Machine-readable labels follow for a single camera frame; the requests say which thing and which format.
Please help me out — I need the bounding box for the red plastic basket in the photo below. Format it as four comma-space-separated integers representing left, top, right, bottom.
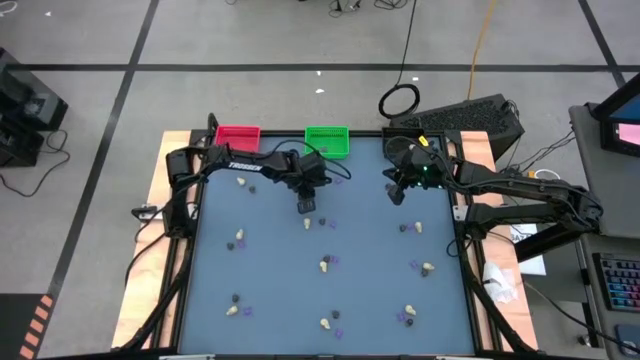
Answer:
213, 124, 262, 154

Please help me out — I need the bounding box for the grey desk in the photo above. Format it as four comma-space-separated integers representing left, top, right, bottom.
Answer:
568, 102, 640, 360

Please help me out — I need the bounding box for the large black equipment case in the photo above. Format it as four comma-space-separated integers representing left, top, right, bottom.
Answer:
0, 47, 70, 132

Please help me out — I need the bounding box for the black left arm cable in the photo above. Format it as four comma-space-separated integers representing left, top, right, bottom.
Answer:
272, 139, 353, 181

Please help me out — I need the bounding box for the black coiled cable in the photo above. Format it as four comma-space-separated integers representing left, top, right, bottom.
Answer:
377, 0, 422, 120

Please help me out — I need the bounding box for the black plastic basket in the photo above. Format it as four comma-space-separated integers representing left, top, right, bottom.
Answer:
382, 127, 429, 151

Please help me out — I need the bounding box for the yellow hanging cable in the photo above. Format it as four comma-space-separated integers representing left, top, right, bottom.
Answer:
466, 0, 499, 101

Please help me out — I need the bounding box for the black diagonal beam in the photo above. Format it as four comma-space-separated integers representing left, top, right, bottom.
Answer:
514, 207, 601, 264

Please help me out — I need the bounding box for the black monitor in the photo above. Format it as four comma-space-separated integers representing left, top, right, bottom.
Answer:
591, 72, 640, 124

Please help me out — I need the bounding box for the backlit keyboard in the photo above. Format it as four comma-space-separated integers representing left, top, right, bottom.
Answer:
592, 252, 640, 314

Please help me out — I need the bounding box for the white paper sheet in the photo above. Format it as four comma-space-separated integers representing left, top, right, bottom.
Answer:
508, 218, 548, 277

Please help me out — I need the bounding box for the green plastic basket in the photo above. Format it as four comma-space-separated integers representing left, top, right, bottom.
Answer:
303, 125, 350, 161

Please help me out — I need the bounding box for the small screen device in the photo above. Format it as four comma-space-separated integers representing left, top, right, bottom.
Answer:
598, 119, 640, 159

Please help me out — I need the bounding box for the crumpled white paper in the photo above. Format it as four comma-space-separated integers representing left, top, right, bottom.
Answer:
481, 260, 520, 305

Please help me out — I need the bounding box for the computer mouse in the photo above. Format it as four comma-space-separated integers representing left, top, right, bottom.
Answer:
613, 323, 640, 357

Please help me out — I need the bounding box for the small black equipment case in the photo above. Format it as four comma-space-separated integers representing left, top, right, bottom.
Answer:
0, 119, 46, 169

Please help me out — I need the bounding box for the black cable bundle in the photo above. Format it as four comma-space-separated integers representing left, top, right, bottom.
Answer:
327, 0, 416, 12

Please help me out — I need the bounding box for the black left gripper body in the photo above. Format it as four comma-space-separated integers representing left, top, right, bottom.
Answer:
284, 152, 332, 200

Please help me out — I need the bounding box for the wooden side board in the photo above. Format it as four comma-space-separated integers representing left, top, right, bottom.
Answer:
110, 130, 194, 350
458, 130, 539, 351

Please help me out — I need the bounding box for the black perforated computer case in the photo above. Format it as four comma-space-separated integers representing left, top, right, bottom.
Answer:
389, 93, 526, 161

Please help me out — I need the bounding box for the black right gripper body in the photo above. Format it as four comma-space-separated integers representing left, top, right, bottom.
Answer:
387, 143, 446, 206

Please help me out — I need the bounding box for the orange striped floor mat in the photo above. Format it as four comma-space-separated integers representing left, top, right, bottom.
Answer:
0, 292, 55, 360

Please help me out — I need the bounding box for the black floor cable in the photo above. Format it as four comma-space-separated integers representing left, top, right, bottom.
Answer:
0, 128, 72, 199

